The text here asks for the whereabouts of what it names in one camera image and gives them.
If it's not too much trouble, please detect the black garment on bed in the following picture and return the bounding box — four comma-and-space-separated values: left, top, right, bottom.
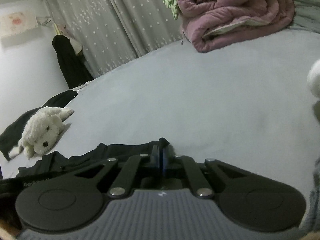
1, 90, 78, 161

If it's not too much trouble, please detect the grey dotted curtain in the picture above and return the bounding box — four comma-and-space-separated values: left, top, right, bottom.
46, 0, 182, 77

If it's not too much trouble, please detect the folded pink quilt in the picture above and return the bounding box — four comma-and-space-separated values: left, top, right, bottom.
177, 0, 295, 53

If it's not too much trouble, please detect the folded white shirt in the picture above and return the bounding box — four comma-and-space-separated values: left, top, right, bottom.
307, 59, 320, 98

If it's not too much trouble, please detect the white plush dog toy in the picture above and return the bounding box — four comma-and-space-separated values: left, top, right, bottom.
18, 107, 74, 159

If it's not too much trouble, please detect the white wall shelf cover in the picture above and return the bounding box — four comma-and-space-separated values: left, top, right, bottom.
0, 11, 38, 38

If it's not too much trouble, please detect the black t-shirt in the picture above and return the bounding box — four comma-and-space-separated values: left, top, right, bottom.
16, 138, 170, 177

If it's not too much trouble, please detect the white cloth by black garment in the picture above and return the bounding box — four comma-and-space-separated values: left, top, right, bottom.
8, 146, 24, 159

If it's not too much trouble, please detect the hanging black coat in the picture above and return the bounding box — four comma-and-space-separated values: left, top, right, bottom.
52, 35, 94, 89

